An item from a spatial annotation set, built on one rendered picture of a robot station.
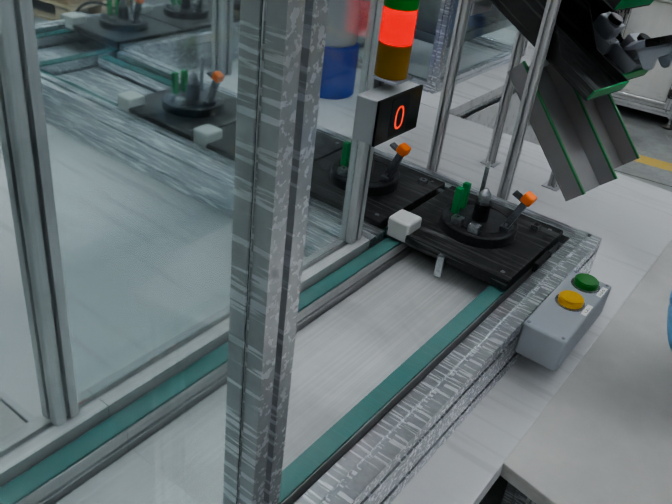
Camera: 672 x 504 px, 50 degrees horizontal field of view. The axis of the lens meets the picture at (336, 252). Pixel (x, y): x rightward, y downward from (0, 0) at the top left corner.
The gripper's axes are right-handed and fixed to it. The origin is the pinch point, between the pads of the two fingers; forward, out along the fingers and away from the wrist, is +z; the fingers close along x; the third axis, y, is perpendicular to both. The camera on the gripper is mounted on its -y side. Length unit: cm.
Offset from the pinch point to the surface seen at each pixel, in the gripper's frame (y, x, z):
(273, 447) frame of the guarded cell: 25, -119, -39
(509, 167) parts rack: 20.5, -25.5, 14.2
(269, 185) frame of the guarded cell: 7, -122, -47
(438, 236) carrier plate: 29, -52, 10
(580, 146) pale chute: 18.8, -10.4, 7.7
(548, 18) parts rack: -6.2, -26.5, 1.7
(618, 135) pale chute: 18.5, 4.9, 8.2
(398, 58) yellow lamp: -2, -67, -1
